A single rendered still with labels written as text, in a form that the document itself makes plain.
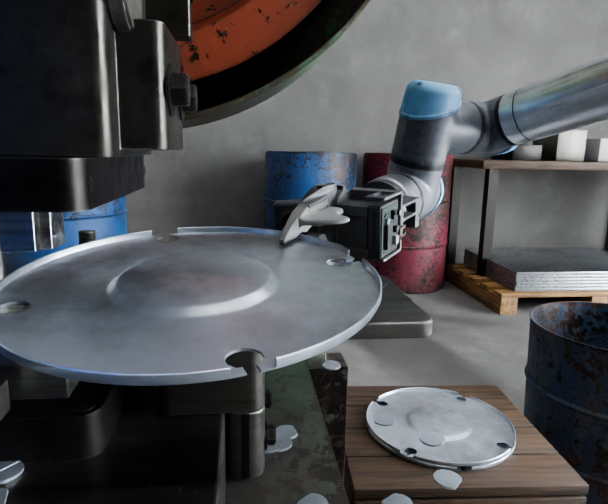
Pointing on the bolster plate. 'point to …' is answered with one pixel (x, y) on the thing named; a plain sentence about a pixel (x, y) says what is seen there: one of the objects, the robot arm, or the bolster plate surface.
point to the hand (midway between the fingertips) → (282, 242)
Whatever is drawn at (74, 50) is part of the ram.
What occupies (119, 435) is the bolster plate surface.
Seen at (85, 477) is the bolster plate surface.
